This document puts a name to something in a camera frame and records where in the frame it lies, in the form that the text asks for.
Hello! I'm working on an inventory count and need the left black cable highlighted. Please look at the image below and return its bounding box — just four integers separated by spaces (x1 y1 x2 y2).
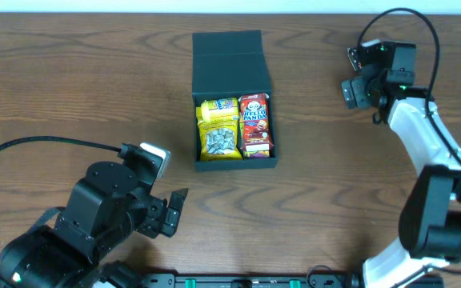
0 135 135 181

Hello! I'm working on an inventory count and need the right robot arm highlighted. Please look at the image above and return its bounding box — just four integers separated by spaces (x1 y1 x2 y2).
342 60 461 287

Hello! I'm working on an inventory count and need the right black cable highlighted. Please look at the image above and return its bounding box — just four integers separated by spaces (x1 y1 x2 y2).
356 6 461 275

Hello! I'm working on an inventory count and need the black cable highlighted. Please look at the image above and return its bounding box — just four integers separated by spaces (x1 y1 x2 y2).
356 6 461 275
0 135 135 181

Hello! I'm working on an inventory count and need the red Hello Panda box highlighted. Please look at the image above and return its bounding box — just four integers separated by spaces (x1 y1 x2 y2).
239 93 274 159

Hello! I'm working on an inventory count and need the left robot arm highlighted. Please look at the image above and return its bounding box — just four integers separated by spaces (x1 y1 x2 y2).
0 162 188 287

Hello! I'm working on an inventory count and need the yellow sunflower seed bag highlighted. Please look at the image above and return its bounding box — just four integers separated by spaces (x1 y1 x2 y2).
196 107 243 162

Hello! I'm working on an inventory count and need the black Mars chocolate bar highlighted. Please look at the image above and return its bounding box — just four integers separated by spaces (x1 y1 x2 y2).
347 47 362 73

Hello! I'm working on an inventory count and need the yellow M&M's tube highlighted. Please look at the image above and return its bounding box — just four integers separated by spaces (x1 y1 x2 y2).
196 98 239 122

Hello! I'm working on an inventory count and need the black gift box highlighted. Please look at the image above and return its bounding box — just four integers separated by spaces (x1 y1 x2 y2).
191 30 279 174

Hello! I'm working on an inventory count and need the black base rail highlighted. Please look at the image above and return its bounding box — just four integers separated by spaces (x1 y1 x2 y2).
94 273 444 288

